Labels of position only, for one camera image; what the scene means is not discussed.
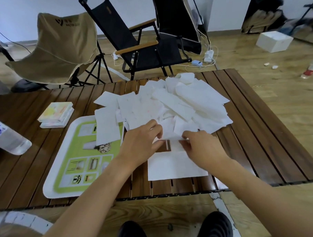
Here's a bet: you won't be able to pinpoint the person's left hand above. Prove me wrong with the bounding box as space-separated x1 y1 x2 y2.
118 119 166 171

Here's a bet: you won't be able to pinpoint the person's right hand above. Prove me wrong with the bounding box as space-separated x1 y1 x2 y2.
179 128 233 174

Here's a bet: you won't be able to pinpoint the white tissue paper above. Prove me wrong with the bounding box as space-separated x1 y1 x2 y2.
146 135 209 181

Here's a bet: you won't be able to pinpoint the person's left forearm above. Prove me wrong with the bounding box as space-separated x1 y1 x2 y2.
28 154 141 237

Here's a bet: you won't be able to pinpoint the person's right forearm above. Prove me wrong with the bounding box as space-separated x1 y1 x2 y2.
207 152 313 237

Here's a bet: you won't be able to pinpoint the pile of white tissue sheets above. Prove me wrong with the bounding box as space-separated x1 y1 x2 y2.
92 71 234 144

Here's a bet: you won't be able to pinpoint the green and white plastic tray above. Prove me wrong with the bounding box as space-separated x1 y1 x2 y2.
39 114 128 200

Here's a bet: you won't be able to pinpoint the person's black right shoe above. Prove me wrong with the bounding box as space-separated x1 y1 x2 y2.
194 211 234 237

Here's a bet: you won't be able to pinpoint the person's black shoe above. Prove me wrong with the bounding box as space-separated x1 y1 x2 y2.
116 220 151 237
194 211 234 237

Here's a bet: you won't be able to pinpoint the white power strip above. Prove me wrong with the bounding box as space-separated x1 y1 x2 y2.
203 50 215 64

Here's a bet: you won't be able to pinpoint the person's black left shoe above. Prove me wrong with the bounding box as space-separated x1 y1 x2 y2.
116 220 151 237

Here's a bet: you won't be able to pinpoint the black tripod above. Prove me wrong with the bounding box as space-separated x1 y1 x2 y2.
65 40 115 88

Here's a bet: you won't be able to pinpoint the black folding chair wooden armrests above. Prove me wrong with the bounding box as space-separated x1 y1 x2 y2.
78 0 193 83

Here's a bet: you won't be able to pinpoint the black fabric softbox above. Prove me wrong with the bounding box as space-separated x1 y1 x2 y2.
151 0 203 57

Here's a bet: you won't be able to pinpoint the white cardboard box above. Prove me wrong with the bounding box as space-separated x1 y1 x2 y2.
255 30 294 54

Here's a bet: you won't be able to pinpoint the beige canvas camping chair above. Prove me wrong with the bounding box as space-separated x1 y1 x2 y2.
3 10 100 87

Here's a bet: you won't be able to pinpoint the red capped plastic bottle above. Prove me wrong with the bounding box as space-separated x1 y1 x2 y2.
300 55 313 79

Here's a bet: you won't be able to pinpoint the clear plastic water bottle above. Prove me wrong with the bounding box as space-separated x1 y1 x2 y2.
0 113 33 156

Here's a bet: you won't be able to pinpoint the black and tan bag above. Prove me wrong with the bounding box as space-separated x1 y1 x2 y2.
240 0 288 34

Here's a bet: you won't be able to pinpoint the black metal stand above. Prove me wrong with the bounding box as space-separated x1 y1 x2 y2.
287 0 313 37

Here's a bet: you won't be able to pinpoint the white cable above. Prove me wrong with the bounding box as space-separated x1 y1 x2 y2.
180 35 220 73

